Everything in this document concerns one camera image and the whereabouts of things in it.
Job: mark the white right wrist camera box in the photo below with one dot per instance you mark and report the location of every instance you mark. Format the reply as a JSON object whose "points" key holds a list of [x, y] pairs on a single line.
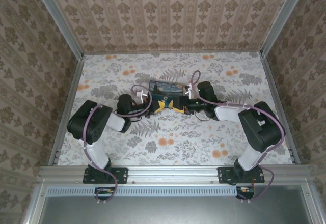
{"points": [[188, 89]]}

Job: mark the grey metal panel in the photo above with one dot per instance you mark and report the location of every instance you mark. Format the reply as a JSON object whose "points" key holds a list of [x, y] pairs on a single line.
{"points": [[165, 211]]}

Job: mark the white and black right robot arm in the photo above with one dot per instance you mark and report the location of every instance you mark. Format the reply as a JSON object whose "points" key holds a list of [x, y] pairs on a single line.
{"points": [[250, 157]]}

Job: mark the aluminium frame side rail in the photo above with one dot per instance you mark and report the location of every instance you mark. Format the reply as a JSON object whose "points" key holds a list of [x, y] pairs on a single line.
{"points": [[67, 112], [272, 81]]}

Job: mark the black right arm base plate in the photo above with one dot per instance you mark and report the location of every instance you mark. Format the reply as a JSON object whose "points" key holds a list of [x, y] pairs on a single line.
{"points": [[225, 175]]}

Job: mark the aluminium frame post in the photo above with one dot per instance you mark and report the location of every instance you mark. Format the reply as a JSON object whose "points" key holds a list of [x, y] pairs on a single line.
{"points": [[58, 20], [282, 15]]}

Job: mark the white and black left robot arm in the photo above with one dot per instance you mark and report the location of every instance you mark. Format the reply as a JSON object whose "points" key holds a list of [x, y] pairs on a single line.
{"points": [[96, 152]]}

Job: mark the aluminium mounting rail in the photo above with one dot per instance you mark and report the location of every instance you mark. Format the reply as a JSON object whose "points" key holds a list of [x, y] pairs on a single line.
{"points": [[173, 175]]}

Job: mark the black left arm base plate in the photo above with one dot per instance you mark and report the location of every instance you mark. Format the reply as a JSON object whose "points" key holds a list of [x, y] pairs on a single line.
{"points": [[121, 175]]}

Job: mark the starry night print box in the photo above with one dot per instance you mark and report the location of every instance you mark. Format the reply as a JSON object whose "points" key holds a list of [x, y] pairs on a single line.
{"points": [[165, 89]]}

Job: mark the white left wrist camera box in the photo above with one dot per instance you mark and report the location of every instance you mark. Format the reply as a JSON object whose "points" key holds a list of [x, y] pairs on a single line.
{"points": [[141, 94]]}

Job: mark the aluminium frame rear rail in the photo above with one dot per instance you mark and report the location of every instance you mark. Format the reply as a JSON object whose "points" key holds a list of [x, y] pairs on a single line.
{"points": [[173, 53]]}

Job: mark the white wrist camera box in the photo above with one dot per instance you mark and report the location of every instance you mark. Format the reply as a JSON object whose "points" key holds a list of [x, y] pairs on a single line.
{"points": [[188, 89], [141, 94]]}

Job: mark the floral printed tablecloth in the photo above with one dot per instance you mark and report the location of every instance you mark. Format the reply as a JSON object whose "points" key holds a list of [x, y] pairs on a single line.
{"points": [[178, 137]]}

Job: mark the black controller board box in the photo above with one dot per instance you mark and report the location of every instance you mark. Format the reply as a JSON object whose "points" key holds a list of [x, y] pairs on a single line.
{"points": [[104, 193], [245, 193]]}

